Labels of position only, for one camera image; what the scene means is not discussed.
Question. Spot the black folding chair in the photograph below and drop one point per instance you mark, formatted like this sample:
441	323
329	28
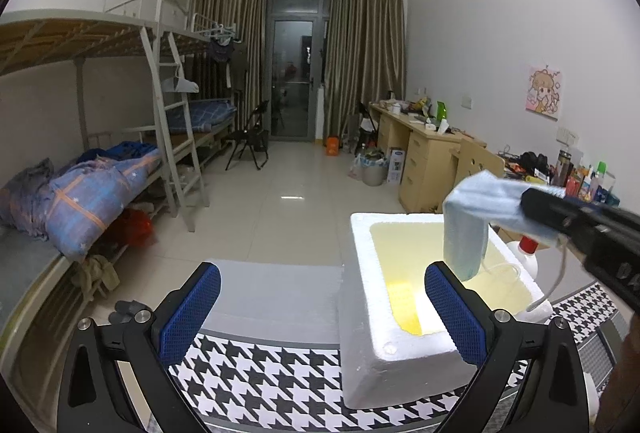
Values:
252	135

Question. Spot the brown curtain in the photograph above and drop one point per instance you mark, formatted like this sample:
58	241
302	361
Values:
225	13
365	38

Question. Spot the white foam box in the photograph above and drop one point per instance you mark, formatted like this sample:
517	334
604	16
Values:
365	338

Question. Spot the white wall switch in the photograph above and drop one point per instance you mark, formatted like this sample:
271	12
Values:
566	136

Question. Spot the pink cartoon wall poster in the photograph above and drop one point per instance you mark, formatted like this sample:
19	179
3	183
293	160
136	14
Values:
544	92

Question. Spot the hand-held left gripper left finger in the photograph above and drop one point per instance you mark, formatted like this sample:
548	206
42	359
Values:
192	313

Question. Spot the person's right forearm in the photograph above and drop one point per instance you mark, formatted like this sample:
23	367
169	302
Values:
625	378

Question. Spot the blue checked bedding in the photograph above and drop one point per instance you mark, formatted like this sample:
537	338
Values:
200	113

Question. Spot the black headphones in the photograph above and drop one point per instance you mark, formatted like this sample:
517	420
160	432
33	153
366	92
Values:
534	160

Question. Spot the green bottle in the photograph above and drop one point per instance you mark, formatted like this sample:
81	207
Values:
441	110

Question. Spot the glass balcony door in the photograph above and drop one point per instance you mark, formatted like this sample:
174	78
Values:
295	63

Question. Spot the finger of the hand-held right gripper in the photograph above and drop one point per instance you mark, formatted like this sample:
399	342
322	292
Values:
542	223
550	200

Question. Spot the wooden chair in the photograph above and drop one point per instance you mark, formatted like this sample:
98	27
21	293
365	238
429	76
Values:
477	160

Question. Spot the grey bunk bed ladder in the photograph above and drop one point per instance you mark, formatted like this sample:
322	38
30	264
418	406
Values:
172	128

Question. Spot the dark hanging clothes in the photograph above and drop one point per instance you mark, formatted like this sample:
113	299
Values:
227	58

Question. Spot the orange plastic container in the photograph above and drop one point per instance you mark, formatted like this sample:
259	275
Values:
333	147

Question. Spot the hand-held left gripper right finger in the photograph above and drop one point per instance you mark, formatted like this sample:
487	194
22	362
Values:
457	313

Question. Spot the blue face mask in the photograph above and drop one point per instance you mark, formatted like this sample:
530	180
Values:
470	213

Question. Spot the red plastic bag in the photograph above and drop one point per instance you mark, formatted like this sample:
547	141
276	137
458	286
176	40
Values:
137	225

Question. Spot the white hanging bag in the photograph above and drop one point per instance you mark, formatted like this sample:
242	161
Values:
182	85

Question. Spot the clothes hangers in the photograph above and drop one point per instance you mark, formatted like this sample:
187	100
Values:
217	32

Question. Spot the metal bucket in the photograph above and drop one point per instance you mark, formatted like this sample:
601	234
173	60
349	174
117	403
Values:
374	170

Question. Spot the pile of beige clothes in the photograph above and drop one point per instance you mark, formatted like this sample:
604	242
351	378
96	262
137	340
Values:
95	275

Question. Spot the white cardboard box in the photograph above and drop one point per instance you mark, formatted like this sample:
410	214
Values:
396	165

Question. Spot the dark slippers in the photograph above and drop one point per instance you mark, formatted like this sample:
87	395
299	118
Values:
130	310

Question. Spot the cluttered wooden desk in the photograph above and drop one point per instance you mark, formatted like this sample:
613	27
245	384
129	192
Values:
520	173

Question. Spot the wooden desk with drawers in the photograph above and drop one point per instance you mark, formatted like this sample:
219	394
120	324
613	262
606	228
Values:
425	163

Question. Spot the white lotion bottle red pump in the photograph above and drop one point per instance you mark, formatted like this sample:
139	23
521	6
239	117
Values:
525	260

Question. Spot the metal bunk bed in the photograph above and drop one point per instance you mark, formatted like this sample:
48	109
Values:
60	38
200	38

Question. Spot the group of toiletry bottles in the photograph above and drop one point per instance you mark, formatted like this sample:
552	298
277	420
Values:
585	180

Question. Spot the white wall socket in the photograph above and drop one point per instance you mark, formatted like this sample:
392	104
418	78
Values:
466	102

